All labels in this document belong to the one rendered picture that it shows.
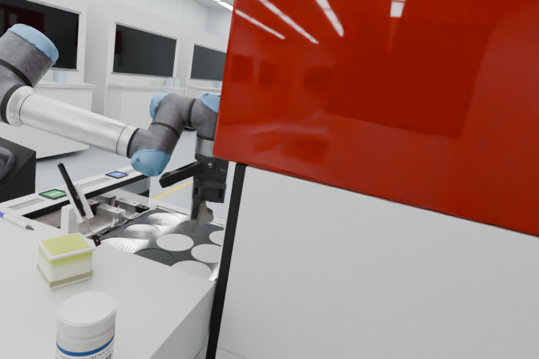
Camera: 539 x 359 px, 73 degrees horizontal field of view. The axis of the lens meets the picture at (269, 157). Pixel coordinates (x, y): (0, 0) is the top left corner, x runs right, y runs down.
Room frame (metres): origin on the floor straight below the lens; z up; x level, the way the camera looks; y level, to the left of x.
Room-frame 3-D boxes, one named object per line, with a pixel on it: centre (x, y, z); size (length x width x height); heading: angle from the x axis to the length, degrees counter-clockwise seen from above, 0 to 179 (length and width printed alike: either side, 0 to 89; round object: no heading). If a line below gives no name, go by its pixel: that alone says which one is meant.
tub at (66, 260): (0.60, 0.34, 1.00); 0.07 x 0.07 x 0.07; 49
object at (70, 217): (0.72, 0.39, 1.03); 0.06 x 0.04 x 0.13; 75
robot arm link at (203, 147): (0.89, 0.15, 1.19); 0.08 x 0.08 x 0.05
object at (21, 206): (1.08, 0.55, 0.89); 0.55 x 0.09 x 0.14; 165
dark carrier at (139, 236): (0.93, 0.22, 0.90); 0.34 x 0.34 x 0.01; 75
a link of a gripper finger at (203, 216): (0.88, 0.14, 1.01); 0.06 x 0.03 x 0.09; 105
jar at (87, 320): (0.41, 0.20, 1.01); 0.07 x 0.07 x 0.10
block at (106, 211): (1.05, 0.46, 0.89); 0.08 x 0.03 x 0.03; 75
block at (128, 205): (1.13, 0.44, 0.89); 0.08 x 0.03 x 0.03; 75
